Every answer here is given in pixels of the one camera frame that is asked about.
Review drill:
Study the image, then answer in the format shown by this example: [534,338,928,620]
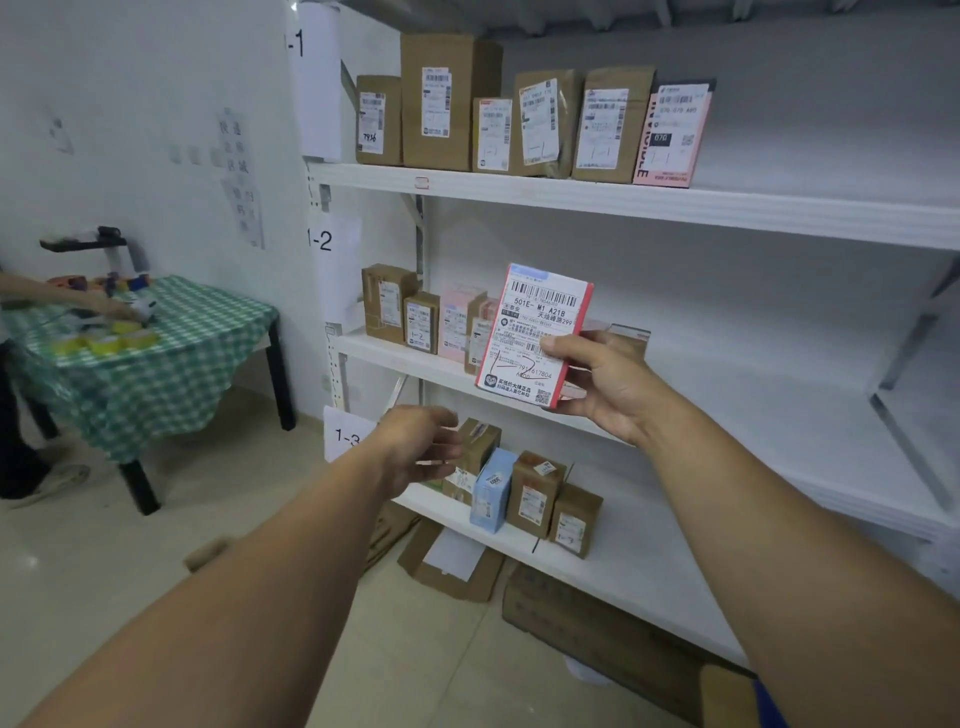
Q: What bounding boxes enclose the small red box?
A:
[474,262,595,410]

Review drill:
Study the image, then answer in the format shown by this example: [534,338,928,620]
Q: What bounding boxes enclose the blue plastic crate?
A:
[753,674,789,728]

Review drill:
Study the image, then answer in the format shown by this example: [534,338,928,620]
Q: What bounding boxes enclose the small white paper scrap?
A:
[562,656,613,688]

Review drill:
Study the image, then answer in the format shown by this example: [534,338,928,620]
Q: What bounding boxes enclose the green checked tablecloth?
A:
[0,275,280,463]

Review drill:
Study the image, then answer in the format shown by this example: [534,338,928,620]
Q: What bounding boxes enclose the folded cardboard pad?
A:
[363,498,421,575]

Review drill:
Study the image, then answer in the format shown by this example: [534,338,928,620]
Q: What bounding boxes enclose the another person's forearm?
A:
[0,271,99,310]

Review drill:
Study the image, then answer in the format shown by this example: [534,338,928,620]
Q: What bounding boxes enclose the person's right forearm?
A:
[637,397,960,728]

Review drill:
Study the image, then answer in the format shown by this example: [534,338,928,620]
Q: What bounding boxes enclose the brown parcel marked 7936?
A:
[354,74,404,166]

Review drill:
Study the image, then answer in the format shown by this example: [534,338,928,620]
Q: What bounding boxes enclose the square floor drain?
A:
[183,534,234,574]

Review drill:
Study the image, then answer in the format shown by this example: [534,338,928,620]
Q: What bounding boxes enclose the white paper shelf label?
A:
[305,209,365,331]
[322,404,380,463]
[286,3,344,163]

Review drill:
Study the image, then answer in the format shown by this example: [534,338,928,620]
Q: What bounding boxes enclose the torn brown cardboard sheet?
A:
[397,517,508,604]

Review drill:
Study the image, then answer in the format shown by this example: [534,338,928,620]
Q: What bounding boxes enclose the pink black lettered box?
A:
[632,80,716,189]

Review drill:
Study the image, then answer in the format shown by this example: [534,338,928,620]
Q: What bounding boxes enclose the row of blue orange blocks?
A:
[48,271,155,298]

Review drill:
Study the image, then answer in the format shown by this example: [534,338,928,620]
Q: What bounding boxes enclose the white metal shelf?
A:
[288,0,960,669]

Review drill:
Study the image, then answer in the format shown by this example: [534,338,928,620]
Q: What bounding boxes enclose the person's left forearm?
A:
[18,449,406,728]

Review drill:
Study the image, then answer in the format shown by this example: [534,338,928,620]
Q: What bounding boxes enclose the black side stand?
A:
[38,224,133,275]

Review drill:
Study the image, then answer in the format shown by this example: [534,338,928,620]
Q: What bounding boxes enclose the red-taped parcel marked 1-2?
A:
[463,296,500,376]

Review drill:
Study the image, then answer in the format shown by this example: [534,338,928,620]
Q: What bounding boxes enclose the small parcel yellow tape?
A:
[470,95,515,175]

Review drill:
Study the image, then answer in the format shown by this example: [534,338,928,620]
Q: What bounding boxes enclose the light blue box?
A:
[470,447,520,535]

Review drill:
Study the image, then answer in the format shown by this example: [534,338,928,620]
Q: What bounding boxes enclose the brown parcel marked 1-3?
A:
[548,483,605,560]

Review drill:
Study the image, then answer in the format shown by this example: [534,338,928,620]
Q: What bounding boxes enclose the person's left hand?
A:
[371,404,463,500]

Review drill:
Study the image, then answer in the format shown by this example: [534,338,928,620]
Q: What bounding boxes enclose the bottom-shelf brown parcels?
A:
[506,449,569,540]

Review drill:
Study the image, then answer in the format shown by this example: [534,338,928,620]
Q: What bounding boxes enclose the person's right hand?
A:
[539,329,676,448]

